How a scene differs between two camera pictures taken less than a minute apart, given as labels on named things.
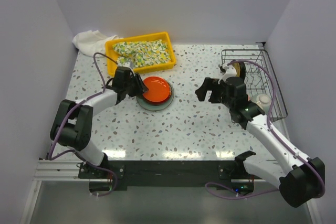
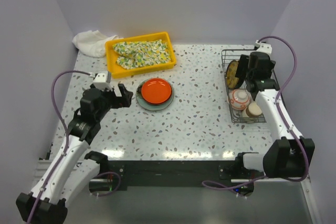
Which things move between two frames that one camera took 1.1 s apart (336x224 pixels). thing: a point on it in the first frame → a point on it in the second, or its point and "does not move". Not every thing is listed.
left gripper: (140, 87) → (119, 101)
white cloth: (91, 42) does not move
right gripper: (209, 84) → (243, 63)
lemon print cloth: (142, 53) does not move
